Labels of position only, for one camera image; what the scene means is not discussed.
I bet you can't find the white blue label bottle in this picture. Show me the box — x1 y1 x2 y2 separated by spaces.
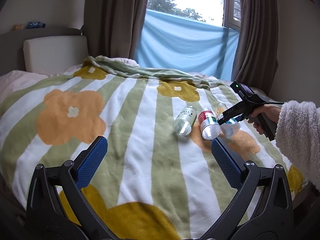
220 118 240 139

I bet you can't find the white fluffy sleeve forearm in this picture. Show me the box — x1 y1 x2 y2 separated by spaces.
276 101 319 189

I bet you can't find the person's right hand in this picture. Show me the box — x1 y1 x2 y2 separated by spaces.
248 105 281 135

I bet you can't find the small yellow liquid bottle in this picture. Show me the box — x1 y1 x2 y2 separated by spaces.
215 103 228 118

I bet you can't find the red label clear bottle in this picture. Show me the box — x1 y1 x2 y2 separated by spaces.
197 108 221 140

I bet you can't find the right brown curtain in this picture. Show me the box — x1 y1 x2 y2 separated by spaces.
232 0 279 94

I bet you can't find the brown curtain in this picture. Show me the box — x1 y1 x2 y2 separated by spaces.
232 0 279 94
83 0 148 59

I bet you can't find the green label clear bottle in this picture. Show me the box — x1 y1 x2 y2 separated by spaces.
172 106 197 136

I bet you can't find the light blue hanging cloth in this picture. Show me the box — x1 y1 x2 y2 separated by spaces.
135 10 239 80

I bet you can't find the floral striped blanket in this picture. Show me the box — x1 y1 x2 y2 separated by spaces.
1 60 308 239

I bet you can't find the white headboard cushion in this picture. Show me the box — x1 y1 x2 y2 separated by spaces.
23 35 89 74

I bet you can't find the left brown curtain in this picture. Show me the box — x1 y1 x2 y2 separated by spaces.
83 0 148 59

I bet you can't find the grey headboard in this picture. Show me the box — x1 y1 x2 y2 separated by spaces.
1 27 81 75

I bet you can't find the blue toy car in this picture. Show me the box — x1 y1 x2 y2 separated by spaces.
26 22 46 29

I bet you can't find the orange toy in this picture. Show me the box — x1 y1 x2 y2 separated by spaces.
12 24 24 31

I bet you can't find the window frame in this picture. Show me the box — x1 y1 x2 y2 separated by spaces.
223 0 241 31

